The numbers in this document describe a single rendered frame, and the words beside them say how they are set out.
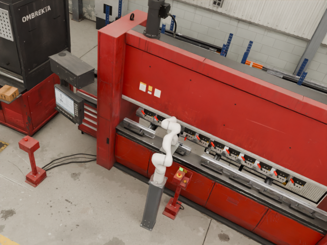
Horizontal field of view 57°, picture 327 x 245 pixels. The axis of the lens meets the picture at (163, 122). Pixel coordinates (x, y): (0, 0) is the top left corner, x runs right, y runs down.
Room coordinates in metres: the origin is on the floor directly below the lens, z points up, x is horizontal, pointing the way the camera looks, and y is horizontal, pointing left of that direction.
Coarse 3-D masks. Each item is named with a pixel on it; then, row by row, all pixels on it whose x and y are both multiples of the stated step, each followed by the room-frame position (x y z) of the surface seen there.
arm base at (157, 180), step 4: (152, 176) 2.27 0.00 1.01; (156, 176) 2.19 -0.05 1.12; (160, 176) 2.18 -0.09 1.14; (164, 176) 2.30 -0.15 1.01; (152, 180) 2.21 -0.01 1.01; (156, 180) 2.19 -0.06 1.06; (160, 180) 2.19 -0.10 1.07; (164, 180) 2.25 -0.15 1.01; (156, 184) 2.17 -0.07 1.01; (160, 184) 2.18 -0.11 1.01
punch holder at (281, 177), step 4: (276, 168) 2.52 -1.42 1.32; (276, 172) 2.48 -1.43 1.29; (280, 172) 2.47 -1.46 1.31; (284, 172) 2.46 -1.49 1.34; (272, 176) 2.48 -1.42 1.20; (276, 176) 2.47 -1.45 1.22; (280, 176) 2.46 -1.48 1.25; (284, 176) 2.45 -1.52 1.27; (280, 180) 2.45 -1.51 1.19; (284, 180) 2.44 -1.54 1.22
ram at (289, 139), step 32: (128, 64) 3.18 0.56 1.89; (160, 64) 3.05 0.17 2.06; (128, 96) 3.17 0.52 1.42; (160, 96) 3.02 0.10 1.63; (192, 96) 2.89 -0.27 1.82; (224, 96) 2.78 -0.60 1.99; (256, 96) 2.68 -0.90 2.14; (192, 128) 2.86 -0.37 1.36; (224, 128) 2.73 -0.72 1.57; (256, 128) 2.63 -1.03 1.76; (288, 128) 2.53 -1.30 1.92; (320, 128) 2.44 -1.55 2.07; (288, 160) 2.47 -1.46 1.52; (320, 160) 2.38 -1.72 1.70
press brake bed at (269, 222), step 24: (120, 144) 3.07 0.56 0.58; (144, 144) 2.94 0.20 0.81; (120, 168) 3.06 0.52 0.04; (144, 168) 2.92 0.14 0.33; (168, 168) 2.80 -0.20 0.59; (192, 168) 2.70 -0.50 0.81; (168, 192) 2.79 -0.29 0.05; (192, 192) 2.66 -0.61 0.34; (216, 192) 2.56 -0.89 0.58; (240, 192) 2.47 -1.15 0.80; (216, 216) 2.55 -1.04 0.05; (240, 216) 2.42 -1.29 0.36; (264, 216) 2.34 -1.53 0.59; (288, 216) 2.26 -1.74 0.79; (264, 240) 2.32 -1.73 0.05; (288, 240) 2.20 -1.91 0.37; (312, 240) 2.13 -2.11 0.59
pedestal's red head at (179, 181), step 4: (180, 172) 2.61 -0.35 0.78; (176, 176) 2.53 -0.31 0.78; (184, 176) 2.58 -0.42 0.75; (172, 180) 2.51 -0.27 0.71; (176, 180) 2.49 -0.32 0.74; (180, 180) 2.48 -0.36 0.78; (188, 180) 2.54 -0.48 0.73; (176, 184) 2.49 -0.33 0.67; (180, 184) 2.48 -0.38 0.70; (184, 184) 2.49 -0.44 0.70; (184, 188) 2.45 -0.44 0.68
